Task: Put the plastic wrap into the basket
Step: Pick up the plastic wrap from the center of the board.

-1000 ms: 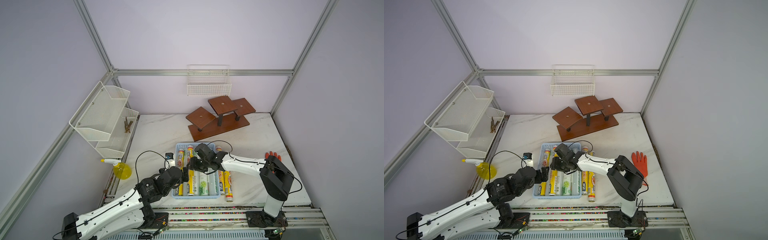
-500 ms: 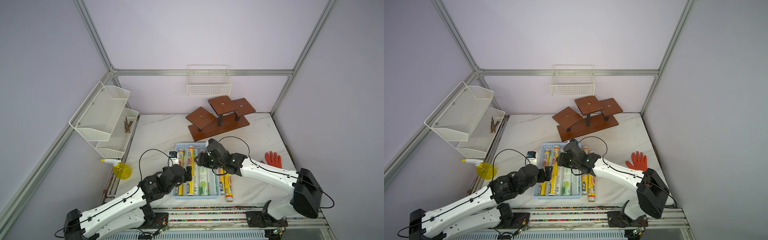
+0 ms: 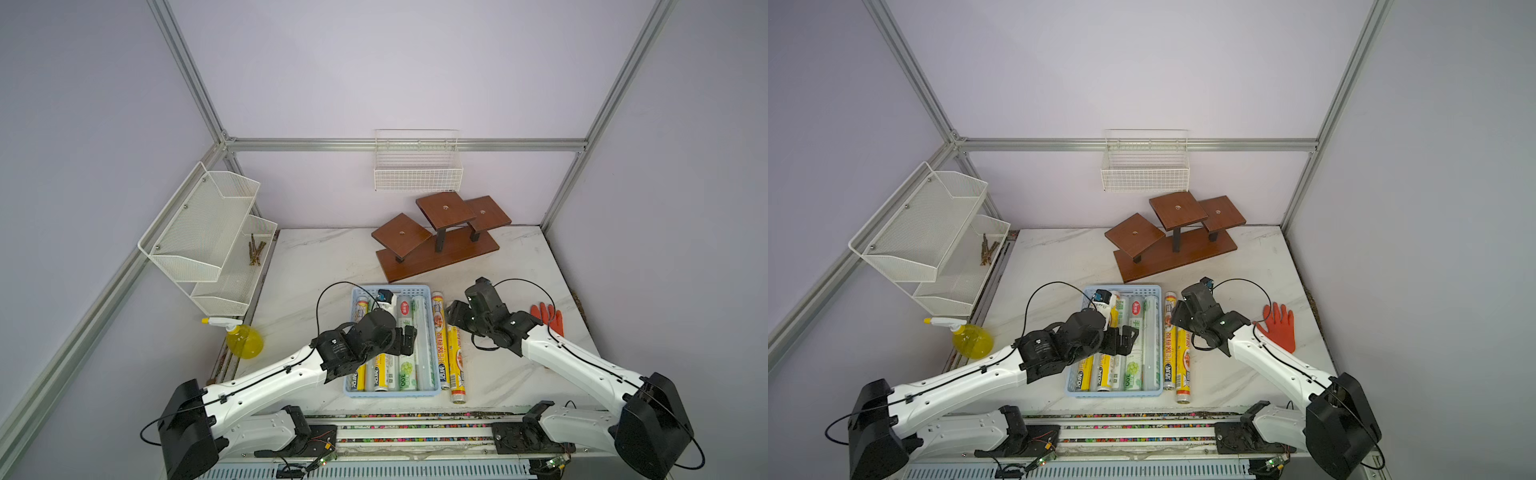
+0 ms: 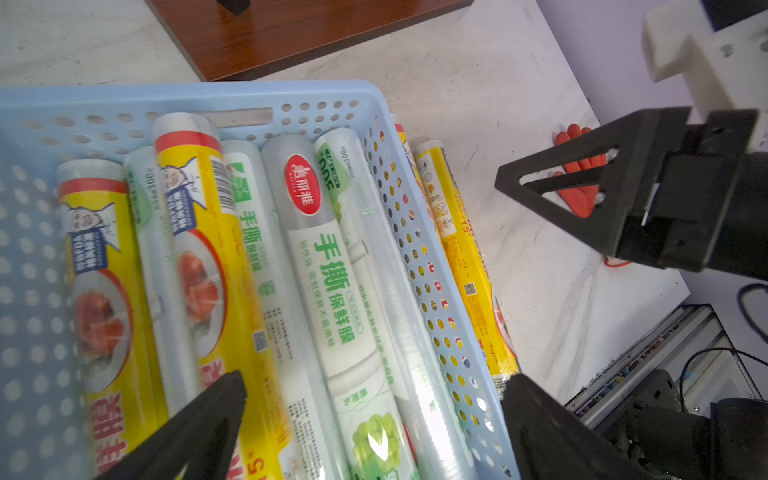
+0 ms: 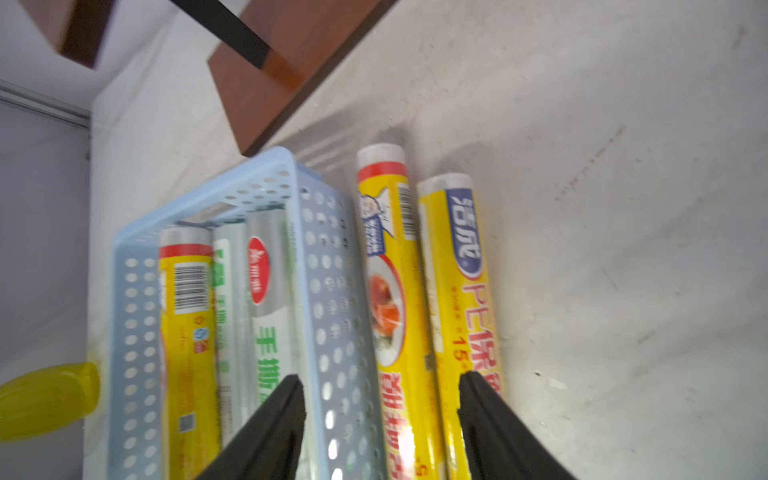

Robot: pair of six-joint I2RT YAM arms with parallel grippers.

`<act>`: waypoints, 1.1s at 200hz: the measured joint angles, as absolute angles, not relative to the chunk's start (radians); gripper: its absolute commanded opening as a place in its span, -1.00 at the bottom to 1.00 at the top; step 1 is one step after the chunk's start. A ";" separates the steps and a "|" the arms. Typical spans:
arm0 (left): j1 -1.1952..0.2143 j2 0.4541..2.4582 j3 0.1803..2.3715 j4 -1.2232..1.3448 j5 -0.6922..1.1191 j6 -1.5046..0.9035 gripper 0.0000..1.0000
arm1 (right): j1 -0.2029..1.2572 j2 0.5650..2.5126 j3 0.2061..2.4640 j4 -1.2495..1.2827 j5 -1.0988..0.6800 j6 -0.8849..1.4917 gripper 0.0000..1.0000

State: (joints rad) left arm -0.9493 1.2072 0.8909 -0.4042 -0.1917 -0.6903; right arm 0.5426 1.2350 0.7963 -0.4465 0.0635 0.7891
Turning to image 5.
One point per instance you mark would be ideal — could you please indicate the brown wooden tiered stand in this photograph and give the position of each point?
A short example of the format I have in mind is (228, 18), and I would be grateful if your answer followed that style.
(273, 55)

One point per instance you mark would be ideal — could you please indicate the yellow wrap roll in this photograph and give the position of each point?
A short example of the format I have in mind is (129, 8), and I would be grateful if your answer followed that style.
(191, 431)
(414, 446)
(463, 327)

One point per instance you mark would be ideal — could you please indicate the light blue plastic basket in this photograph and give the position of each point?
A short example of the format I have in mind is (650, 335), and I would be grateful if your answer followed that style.
(335, 356)

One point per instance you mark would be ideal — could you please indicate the white green wrap roll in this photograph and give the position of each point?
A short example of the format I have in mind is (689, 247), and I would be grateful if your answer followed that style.
(271, 300)
(237, 392)

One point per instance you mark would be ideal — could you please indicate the yellow spray bottle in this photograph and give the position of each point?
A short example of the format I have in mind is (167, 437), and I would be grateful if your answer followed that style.
(48, 399)

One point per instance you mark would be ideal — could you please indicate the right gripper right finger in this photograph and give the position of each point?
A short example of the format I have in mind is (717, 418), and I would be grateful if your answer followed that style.
(498, 445)

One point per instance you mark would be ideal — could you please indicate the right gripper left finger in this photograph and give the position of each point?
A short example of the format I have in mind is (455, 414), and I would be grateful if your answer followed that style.
(268, 446)

